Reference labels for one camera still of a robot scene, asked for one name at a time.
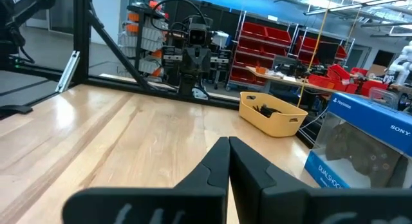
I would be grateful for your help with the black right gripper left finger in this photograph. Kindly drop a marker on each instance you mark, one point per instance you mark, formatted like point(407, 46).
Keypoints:
point(180, 201)

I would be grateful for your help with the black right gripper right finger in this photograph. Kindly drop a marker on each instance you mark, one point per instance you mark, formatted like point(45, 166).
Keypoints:
point(289, 201)

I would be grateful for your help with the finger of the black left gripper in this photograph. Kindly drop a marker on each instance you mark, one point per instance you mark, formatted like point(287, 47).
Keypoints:
point(186, 84)
point(199, 80)

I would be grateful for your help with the black lettered robot arm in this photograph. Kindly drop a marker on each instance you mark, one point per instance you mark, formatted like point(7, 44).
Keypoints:
point(19, 14)

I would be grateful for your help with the orange white parts rack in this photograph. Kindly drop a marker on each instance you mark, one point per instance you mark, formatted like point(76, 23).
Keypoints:
point(141, 40)

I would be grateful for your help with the red bin shelving rack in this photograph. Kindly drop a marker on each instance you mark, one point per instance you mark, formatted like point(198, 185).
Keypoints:
point(257, 50)
point(309, 45)

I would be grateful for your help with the yellow plastic bin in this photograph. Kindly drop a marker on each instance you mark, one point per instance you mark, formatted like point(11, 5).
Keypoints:
point(273, 121)

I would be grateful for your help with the wooden workbench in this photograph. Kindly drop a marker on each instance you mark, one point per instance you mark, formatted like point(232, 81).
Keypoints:
point(289, 80)

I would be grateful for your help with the blue PlayStation controller box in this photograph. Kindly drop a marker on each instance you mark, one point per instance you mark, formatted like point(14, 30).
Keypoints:
point(363, 146)

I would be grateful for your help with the red plastic bin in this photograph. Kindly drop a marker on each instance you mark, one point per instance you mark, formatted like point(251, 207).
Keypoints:
point(338, 72)
point(320, 80)

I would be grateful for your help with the clear plastic container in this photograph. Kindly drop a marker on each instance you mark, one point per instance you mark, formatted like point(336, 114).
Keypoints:
point(383, 97)

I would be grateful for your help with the long ceiling light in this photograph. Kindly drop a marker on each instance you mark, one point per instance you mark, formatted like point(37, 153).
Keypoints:
point(360, 4)

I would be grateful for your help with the black foot pad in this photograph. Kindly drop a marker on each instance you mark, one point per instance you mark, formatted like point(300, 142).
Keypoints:
point(13, 109)

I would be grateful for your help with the white robot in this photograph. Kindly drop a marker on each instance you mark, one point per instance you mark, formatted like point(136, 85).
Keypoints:
point(402, 64)

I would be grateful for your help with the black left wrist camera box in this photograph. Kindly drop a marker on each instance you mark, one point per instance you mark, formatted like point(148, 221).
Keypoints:
point(197, 36)

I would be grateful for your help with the black table frame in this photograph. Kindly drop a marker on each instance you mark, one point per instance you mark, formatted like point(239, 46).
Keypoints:
point(83, 40)

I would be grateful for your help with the silver aluminium bracket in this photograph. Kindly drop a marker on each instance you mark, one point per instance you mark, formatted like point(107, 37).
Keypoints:
point(68, 71)

